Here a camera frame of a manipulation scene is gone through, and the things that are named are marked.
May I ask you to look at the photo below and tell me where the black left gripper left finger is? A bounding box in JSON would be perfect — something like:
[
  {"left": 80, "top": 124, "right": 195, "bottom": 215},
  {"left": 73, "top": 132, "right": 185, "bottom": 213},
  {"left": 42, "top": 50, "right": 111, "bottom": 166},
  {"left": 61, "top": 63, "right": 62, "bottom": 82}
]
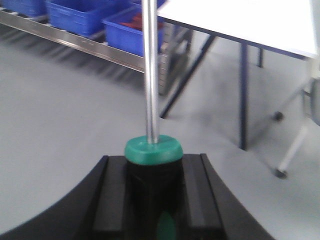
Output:
[{"left": 0, "top": 156, "right": 127, "bottom": 240}]

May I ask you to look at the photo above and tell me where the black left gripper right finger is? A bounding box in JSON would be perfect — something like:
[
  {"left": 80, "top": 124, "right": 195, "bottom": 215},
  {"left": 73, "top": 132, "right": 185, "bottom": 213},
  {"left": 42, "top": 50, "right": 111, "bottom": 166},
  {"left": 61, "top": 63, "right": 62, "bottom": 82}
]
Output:
[{"left": 180, "top": 153, "right": 273, "bottom": 240}]

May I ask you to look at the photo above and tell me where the green black screwdriver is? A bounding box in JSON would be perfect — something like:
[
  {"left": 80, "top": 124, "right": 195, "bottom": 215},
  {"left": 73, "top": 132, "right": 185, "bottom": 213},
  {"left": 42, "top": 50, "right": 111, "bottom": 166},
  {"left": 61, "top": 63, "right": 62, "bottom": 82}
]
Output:
[{"left": 124, "top": 0, "right": 183, "bottom": 240}]

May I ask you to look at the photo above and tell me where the blue shelf bin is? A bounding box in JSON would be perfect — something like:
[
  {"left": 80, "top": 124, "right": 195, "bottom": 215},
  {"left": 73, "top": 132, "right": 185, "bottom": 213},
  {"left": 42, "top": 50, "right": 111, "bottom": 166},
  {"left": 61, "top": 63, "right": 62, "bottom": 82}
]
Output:
[{"left": 102, "top": 7, "right": 166, "bottom": 58}]

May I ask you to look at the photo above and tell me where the metal shelf rail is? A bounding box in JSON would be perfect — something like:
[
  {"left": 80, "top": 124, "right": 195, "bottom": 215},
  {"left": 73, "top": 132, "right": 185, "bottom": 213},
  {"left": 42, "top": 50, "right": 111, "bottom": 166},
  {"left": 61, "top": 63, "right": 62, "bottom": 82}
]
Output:
[{"left": 0, "top": 7, "right": 145, "bottom": 73}]

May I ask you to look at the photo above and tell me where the white table blue frame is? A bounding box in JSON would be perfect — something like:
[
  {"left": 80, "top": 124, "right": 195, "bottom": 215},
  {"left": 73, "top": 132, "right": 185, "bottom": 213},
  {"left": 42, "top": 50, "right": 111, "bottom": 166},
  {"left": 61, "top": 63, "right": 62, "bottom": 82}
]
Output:
[{"left": 157, "top": 0, "right": 318, "bottom": 150}]

